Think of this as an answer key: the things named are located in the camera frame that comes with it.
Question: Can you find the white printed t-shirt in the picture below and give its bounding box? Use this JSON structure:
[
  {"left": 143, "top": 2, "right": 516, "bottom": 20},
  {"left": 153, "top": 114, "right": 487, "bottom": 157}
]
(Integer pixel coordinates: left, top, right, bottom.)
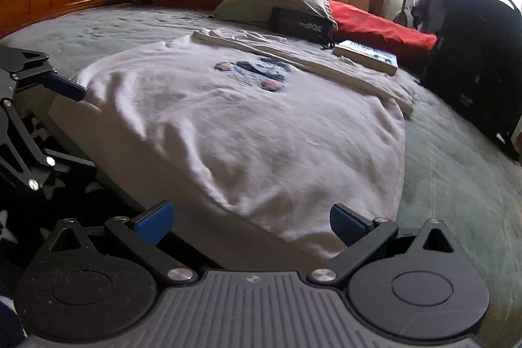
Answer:
[{"left": 48, "top": 28, "right": 416, "bottom": 261}]

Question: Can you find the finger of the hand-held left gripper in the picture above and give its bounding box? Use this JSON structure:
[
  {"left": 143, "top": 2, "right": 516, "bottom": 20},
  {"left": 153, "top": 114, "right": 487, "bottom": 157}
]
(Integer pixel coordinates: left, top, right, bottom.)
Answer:
[
  {"left": 0, "top": 97, "right": 96, "bottom": 191},
  {"left": 0, "top": 45, "right": 87, "bottom": 102}
]

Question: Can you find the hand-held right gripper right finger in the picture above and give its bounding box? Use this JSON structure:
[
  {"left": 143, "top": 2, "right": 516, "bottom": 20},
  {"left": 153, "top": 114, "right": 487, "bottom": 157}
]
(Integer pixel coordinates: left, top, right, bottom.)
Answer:
[{"left": 307, "top": 203, "right": 455, "bottom": 286}]

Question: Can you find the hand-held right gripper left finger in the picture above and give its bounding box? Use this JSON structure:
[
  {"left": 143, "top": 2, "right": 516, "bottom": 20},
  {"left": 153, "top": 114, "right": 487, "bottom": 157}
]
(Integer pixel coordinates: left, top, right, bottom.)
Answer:
[{"left": 51, "top": 200, "right": 197, "bottom": 285}]

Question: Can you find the black zip pouch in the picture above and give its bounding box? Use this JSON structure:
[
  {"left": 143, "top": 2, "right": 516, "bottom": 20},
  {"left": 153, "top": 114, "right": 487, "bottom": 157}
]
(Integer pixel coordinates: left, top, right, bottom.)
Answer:
[{"left": 268, "top": 7, "right": 336, "bottom": 49}]

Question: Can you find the green checked blanket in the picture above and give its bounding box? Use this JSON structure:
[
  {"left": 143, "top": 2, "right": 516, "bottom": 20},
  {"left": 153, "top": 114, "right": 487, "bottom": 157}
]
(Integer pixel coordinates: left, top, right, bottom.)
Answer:
[{"left": 0, "top": 3, "right": 522, "bottom": 348}]

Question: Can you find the black backpack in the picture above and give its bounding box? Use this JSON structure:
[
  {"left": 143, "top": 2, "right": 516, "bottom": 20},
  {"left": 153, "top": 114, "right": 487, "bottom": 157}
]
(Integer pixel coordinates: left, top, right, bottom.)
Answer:
[{"left": 420, "top": 0, "right": 522, "bottom": 161}]

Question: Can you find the blue paperback book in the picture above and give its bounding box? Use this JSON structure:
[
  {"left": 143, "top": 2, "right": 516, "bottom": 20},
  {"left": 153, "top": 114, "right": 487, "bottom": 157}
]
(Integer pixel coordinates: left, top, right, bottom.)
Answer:
[{"left": 332, "top": 39, "right": 399, "bottom": 76}]

